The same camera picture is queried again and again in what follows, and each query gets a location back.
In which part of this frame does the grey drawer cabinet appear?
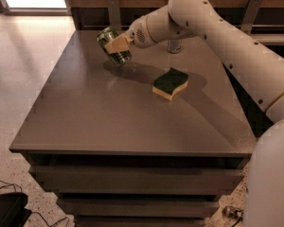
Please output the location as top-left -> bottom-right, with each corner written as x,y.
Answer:
10,31 -> 256,227

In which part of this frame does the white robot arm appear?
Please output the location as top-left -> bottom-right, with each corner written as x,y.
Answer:
104,0 -> 284,227

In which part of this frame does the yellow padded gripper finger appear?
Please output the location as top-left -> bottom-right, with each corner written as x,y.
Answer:
104,33 -> 133,54

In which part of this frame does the left metal bracket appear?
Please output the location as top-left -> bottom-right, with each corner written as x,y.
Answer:
106,0 -> 121,30

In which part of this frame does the green and yellow sponge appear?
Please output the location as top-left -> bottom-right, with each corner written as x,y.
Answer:
152,67 -> 188,101

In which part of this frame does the metal bracket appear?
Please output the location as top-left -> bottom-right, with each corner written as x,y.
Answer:
240,0 -> 263,35
106,0 -> 121,30

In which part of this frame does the right metal bracket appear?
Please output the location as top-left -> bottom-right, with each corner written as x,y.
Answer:
240,0 -> 263,35

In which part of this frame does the green soda can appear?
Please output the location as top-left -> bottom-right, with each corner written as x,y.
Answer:
97,26 -> 132,67

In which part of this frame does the black device with cables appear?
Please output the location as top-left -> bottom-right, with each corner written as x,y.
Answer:
0,172 -> 70,227

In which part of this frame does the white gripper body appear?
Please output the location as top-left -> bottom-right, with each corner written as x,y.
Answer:
125,15 -> 155,48

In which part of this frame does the silver slim can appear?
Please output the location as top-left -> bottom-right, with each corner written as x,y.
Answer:
167,40 -> 182,54

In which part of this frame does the patterned cylinder on floor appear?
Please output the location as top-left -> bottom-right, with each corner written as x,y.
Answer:
222,206 -> 243,220

